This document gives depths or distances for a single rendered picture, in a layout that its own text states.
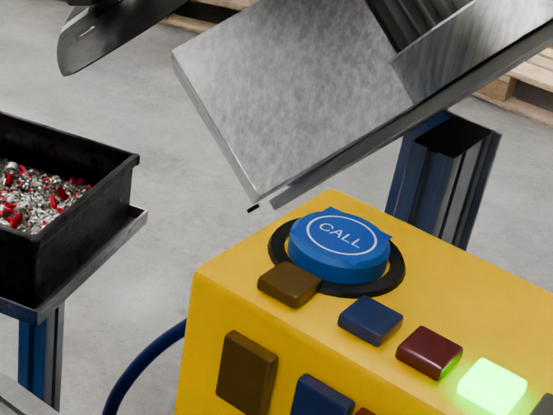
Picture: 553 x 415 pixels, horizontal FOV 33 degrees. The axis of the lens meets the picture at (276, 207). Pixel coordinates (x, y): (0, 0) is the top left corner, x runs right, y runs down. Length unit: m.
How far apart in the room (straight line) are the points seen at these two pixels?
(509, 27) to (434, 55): 0.06
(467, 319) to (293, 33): 0.41
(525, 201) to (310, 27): 2.21
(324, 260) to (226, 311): 0.04
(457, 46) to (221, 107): 0.18
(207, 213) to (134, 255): 0.29
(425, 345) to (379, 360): 0.02
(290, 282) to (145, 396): 1.54
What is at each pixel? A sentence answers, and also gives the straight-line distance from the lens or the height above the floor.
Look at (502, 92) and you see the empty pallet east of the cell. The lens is 3.49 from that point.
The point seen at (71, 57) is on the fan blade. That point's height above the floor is 0.96.
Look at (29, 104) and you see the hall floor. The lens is 2.94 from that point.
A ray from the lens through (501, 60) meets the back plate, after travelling 0.72.
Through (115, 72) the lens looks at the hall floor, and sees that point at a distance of 3.21.
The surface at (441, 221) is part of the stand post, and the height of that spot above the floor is 0.84.
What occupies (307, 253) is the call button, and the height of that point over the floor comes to 1.08.
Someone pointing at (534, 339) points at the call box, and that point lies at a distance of 0.36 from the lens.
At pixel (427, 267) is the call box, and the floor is 1.07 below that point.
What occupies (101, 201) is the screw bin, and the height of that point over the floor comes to 0.86.
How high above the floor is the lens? 1.27
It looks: 30 degrees down
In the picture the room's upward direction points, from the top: 10 degrees clockwise
